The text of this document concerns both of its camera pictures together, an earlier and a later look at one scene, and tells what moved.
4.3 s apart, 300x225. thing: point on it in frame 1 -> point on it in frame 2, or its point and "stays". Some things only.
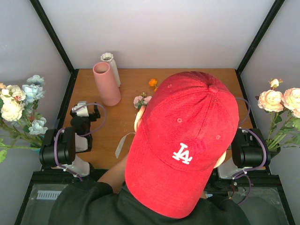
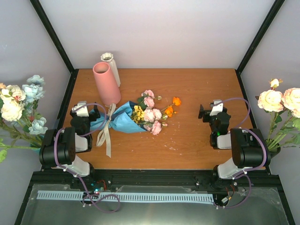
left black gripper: [93, 117] stays
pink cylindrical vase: [109, 90] stays
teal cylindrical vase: [36, 151] stays
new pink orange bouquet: [140, 101] -> [144, 114]
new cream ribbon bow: [120, 144] -> [105, 133]
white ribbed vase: [108, 57] stays
